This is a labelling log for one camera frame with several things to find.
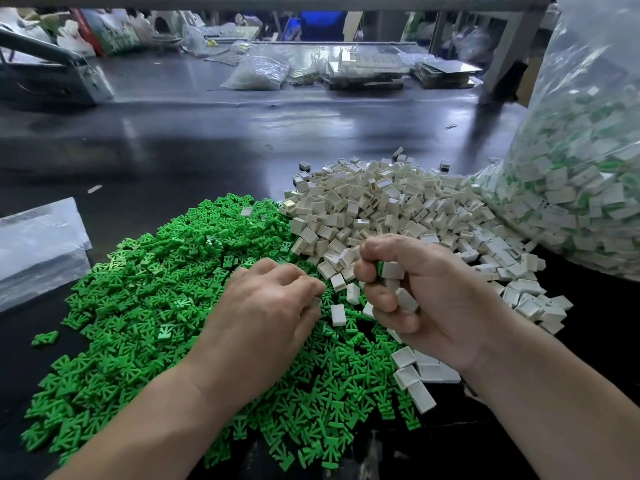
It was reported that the person's right hand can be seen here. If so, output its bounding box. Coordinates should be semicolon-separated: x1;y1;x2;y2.
354;233;506;374

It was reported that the person's left hand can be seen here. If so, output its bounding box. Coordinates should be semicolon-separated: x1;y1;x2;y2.
180;257;327;406

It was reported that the pile of white plastic caps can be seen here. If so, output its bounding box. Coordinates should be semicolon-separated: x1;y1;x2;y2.
283;153;576;414

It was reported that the pile of green plastic clips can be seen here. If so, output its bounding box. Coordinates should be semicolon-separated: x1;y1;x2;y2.
22;193;421;472

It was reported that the clear plastic bag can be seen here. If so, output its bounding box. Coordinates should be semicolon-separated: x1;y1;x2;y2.
478;0;640;283

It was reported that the person's right forearm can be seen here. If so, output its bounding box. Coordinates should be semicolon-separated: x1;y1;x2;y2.
462;319;640;480

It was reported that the person's left forearm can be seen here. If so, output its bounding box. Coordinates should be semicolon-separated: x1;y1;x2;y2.
50;365;236;480

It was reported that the small clear bag of parts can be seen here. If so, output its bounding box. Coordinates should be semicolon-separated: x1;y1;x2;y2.
220;51;291;91

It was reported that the stack of clear flat bags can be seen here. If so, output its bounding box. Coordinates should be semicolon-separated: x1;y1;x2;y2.
0;197;93;314

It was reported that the dark flat tray stack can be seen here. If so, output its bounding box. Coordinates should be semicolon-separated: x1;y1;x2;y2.
413;57;484;89

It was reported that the blue crate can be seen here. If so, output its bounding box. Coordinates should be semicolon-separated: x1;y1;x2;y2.
288;9;349;42

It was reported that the grey heat sealer machine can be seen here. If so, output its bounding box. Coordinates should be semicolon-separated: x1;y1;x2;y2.
0;25;114;106

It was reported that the grey metal horizontal bar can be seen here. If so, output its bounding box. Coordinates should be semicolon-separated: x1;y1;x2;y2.
0;0;553;12

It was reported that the grey metal slanted post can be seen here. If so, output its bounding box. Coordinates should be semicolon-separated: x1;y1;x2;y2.
482;0;551;99

